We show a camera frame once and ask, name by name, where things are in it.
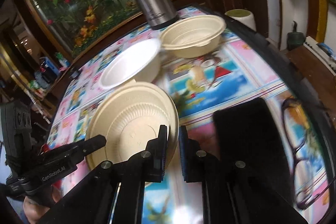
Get dark green jug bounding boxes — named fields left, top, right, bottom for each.
left=286, top=21, right=305, bottom=51

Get black eyeglasses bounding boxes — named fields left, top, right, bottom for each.
left=281, top=97, right=335, bottom=210

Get white plastic bucket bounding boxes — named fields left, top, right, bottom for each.
left=225, top=9, right=256, bottom=31

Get small black jar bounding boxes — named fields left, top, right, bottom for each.
left=70, top=69, right=81, bottom=80

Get beige paper bowl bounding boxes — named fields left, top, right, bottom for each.
left=159, top=15, right=226, bottom=59
left=85, top=82, right=179, bottom=170

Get white foam bowl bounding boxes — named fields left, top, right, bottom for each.
left=99, top=39, right=161, bottom=90

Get person's left hand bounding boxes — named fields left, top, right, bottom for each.
left=23, top=186, right=62, bottom=224

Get colourful printed tablecloth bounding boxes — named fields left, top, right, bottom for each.
left=47, top=6, right=334, bottom=224

